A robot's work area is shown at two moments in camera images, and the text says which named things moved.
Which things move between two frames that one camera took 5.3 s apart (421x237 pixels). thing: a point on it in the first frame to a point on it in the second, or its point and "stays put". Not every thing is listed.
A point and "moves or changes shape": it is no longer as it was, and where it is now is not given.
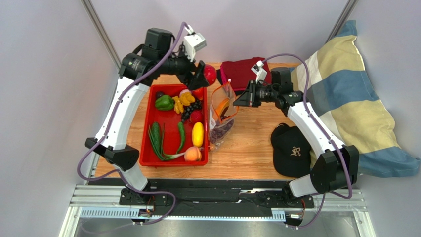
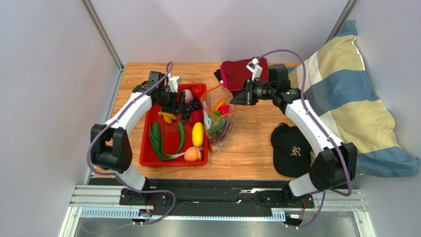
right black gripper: [249, 95] stays put
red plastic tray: [175, 132] stays put
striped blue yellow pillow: [340, 90] stays put
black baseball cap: [292, 151] stays put
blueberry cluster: [187, 109] stays put
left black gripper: [199, 81] to [181, 107]
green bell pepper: [164, 102] moves or changes shape
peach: [192, 154] stays put
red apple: [210, 73] to [224, 108]
